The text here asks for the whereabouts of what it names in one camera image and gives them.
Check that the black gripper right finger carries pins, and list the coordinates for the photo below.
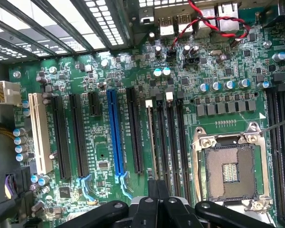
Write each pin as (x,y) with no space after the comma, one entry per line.
(175,213)

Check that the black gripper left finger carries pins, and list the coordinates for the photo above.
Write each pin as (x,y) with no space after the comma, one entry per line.
(145,213)

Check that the thin metal locking lever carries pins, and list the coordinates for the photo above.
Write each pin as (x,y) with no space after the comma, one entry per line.
(278,128)
(196,171)

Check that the metal CPU socket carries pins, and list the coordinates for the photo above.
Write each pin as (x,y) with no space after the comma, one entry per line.
(230,171)

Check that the long black expansion slot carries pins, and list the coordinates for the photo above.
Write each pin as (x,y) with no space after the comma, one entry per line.
(79,135)
(135,130)
(61,137)

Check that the long blue expansion slot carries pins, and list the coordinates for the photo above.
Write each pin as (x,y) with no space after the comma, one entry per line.
(115,130)

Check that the green Dell motherboard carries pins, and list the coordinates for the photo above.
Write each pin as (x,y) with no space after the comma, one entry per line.
(204,116)

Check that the short black expansion slot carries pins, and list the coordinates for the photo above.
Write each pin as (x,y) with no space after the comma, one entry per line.
(94,104)

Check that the white expansion slot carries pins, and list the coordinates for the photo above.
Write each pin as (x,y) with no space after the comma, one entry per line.
(40,133)

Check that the white power plug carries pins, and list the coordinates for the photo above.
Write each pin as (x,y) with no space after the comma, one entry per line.
(10,92)

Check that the silver USB port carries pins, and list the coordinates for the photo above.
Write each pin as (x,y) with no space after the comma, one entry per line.
(166,27)
(185,25)

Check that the silver ethernet port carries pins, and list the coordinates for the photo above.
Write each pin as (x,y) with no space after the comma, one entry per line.
(228,14)

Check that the open grey PC case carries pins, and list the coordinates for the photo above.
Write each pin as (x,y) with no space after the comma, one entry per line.
(61,23)

